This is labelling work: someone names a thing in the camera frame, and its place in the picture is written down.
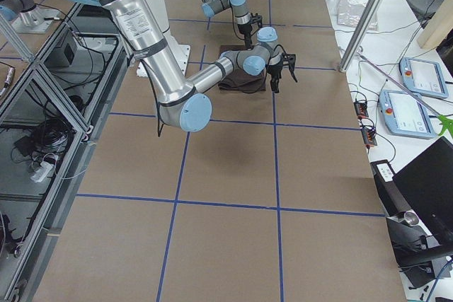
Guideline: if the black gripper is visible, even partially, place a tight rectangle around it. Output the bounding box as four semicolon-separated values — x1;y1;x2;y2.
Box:
237;21;253;50
267;52;285;93

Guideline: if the dark brown t-shirt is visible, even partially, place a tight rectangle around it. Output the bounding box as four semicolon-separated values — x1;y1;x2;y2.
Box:
217;43;268;95

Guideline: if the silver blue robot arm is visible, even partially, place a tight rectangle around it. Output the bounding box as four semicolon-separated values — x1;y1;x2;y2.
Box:
70;0;295;132
201;0;253;50

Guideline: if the clear plastic bag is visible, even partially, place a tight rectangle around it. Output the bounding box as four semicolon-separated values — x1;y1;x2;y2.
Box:
337;0;366;28

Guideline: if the near blue teach pendant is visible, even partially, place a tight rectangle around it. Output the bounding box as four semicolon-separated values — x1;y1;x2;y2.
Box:
379;90;436;139

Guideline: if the blue teach pendant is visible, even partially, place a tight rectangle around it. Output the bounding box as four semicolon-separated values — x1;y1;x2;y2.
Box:
379;90;436;139
399;57;449;99

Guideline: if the far blue teach pendant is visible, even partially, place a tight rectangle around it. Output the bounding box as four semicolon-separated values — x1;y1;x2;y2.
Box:
399;57;449;99

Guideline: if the metal reacher grabber tool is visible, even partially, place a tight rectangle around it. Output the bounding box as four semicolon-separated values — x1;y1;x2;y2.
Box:
357;52;453;137

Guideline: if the black monitor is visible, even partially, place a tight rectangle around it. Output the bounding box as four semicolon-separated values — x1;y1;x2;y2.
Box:
394;137;452;243

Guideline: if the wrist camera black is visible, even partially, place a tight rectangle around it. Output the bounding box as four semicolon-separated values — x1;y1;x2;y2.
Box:
281;52;298;83
249;13;263;30

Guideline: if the aluminium frame post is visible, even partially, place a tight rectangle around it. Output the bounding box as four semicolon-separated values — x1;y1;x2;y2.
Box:
338;0;382;72

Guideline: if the aluminium frame rack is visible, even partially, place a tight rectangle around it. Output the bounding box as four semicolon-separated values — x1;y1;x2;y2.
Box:
0;15;93;302

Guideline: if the black cable bundle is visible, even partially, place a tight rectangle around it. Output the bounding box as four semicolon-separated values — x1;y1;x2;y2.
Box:
10;117;75;175

